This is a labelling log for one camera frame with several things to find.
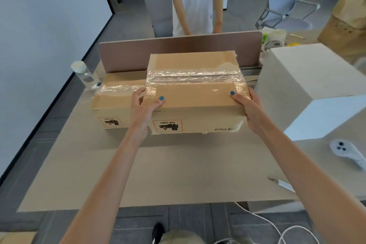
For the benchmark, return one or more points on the person's left hand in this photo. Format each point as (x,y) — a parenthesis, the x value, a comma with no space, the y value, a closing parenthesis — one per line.
(141,118)

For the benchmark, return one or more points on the person's right hand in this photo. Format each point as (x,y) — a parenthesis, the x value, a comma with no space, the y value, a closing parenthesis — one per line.
(256,115)

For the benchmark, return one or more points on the brown cardboard box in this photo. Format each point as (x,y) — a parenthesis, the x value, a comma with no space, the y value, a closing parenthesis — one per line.
(114,100)
(337,40)
(194,98)
(17,238)
(353,6)

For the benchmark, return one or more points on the white box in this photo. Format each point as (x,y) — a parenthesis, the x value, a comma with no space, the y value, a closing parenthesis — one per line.
(300,136)
(314,69)

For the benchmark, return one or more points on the white utility knife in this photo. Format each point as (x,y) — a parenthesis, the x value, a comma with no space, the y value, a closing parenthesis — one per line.
(284,185)

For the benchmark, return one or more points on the person's left forearm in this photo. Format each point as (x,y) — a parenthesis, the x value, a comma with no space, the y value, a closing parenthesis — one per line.
(105,192)

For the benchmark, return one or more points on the person's right forearm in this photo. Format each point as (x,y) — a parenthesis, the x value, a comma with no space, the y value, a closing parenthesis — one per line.
(314,186)

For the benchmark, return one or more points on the mauve desk divider panel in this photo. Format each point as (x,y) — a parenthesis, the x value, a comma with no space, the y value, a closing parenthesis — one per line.
(125,55)

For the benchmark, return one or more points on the white tape roll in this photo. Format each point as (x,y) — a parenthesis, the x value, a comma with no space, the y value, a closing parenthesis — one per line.
(273,45)

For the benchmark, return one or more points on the clear bottle white cap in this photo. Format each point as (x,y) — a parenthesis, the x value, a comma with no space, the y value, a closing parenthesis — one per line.
(83,73)

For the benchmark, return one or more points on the yellow lid jar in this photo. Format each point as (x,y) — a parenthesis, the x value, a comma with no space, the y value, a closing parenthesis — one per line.
(294,44)

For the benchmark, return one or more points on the green tissue pack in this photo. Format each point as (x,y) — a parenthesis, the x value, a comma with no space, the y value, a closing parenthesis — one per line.
(265,35)

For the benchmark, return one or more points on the white plastic tub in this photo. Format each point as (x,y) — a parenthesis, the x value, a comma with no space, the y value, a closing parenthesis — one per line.
(278,35)

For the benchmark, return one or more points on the small yellow packet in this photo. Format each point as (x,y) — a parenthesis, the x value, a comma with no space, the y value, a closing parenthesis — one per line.
(297,35)

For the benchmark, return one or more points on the white handheld controller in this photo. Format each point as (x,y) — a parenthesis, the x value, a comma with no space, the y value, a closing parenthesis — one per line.
(341,146)

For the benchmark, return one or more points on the black striped shoe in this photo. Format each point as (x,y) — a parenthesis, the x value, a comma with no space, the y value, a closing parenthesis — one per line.
(157,232)

